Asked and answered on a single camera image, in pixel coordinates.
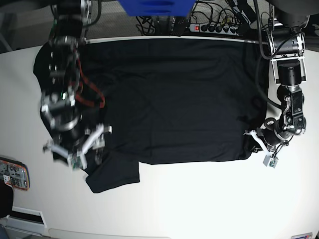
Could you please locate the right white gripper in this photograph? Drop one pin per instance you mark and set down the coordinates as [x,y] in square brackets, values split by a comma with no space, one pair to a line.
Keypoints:
[94,141]

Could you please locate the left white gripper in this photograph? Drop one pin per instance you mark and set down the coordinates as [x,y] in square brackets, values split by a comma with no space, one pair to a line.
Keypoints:
[270,142]

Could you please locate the black T-shirt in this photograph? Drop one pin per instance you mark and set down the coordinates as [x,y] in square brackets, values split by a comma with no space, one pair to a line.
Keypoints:
[172,101]

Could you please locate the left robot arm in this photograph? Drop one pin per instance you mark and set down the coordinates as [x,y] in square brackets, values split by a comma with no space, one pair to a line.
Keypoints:
[286,43]

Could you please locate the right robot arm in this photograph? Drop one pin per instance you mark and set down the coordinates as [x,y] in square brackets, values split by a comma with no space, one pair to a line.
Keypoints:
[70,103]

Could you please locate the small printed card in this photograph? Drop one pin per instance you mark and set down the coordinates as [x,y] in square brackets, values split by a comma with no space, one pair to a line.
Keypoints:
[303,236]

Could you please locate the orange clear screw box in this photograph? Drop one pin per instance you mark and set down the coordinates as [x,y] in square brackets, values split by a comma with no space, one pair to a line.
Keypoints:
[14,174]

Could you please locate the white flat tray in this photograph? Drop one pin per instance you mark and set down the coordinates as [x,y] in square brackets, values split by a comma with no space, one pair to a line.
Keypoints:
[26,221]

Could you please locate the black chair edge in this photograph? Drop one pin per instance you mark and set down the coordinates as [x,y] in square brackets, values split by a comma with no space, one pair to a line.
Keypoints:
[6,199]

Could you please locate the white power strip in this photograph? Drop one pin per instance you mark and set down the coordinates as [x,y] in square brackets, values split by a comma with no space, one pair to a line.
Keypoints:
[214,29]

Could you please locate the blue plastic box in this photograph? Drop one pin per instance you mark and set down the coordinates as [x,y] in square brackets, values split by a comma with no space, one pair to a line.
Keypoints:
[157,7]

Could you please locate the black remote control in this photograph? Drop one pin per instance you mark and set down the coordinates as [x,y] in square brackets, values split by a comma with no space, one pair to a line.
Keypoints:
[179,26]

